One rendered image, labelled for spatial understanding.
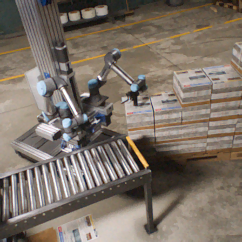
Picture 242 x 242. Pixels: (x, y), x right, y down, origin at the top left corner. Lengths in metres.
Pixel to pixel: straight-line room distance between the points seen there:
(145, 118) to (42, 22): 1.34
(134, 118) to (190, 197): 1.04
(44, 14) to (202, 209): 2.40
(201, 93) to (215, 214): 1.20
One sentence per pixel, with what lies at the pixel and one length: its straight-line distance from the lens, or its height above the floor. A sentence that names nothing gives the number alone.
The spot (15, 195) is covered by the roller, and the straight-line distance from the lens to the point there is 2.32.
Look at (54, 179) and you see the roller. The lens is 2.30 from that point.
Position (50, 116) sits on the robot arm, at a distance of 2.66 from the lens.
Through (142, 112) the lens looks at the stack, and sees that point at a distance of 2.77.
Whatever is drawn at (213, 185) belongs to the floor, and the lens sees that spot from 3.19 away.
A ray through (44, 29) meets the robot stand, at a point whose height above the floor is 1.71.
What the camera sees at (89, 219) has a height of 0.01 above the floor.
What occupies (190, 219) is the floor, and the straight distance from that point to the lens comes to 2.90.
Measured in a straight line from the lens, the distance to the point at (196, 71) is 3.00.
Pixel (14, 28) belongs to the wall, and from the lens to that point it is 8.97.
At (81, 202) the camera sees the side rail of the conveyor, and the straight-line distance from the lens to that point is 2.14.
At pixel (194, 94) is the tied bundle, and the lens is 2.78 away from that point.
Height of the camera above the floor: 2.41
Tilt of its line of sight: 36 degrees down
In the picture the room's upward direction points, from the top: 8 degrees counter-clockwise
